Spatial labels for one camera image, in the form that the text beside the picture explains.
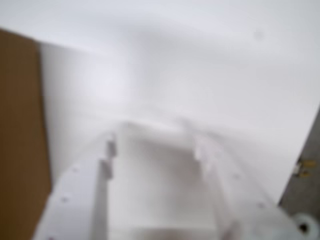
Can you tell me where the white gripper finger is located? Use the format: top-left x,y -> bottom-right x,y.
32,134 -> 118,240
193,134 -> 301,240

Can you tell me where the brown cardboard box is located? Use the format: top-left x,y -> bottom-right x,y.
0,26 -> 54,240

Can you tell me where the white round plastic part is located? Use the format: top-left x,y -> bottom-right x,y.
291,211 -> 319,240

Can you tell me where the yellow black connector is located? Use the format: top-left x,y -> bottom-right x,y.
292,159 -> 316,179

